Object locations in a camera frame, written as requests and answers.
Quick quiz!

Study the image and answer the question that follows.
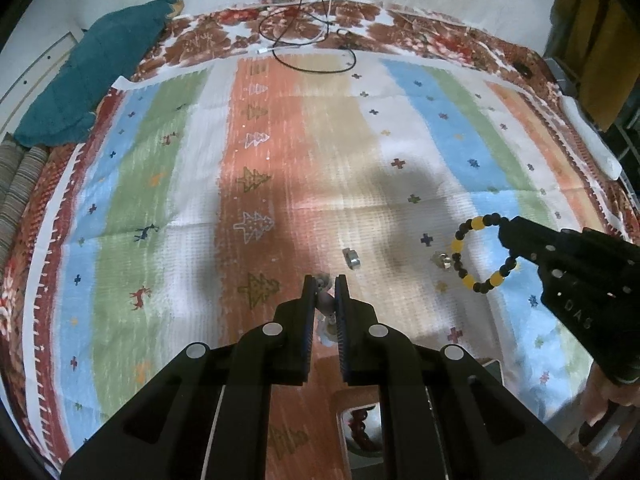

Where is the mustard yellow garment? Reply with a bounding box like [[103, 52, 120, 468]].
[[550, 0, 640, 131]]

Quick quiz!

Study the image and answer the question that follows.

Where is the black yellow bead bracelet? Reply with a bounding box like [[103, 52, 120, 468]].
[[431, 214, 521, 295]]

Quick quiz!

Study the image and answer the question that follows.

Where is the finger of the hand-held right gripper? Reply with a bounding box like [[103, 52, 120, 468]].
[[512, 216, 640, 271], [497, 225, 556, 268]]

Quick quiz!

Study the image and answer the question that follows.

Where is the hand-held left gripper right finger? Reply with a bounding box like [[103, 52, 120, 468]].
[[334, 275, 591, 480]]

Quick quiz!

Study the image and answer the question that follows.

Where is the white oblong object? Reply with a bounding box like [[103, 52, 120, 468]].
[[560, 95, 623, 181]]

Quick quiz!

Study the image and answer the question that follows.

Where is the white wooden panel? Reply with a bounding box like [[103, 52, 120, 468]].
[[0, 30, 86, 136]]

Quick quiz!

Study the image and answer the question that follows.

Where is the looped black cable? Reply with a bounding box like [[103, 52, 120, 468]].
[[257, 0, 357, 75]]

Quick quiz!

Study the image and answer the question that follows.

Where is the person's right hand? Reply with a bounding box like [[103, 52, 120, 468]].
[[580, 362, 640, 453]]

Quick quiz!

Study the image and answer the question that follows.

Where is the grey striped folded blanket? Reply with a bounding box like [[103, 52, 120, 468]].
[[0, 132, 48, 271]]

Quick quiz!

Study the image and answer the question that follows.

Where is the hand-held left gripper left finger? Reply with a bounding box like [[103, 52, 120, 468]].
[[60, 275, 318, 480]]

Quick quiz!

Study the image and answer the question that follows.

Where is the silver metal tin box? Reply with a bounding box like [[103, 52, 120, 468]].
[[332, 357, 503, 480]]

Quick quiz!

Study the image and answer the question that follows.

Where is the striped colourful mat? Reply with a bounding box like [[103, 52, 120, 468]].
[[22, 52, 626, 480]]

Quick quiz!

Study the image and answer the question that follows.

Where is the teal blanket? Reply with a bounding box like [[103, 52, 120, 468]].
[[12, 0, 183, 148]]

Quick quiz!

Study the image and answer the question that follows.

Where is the pale pink bead bracelet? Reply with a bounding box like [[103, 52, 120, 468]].
[[316, 272, 341, 348]]

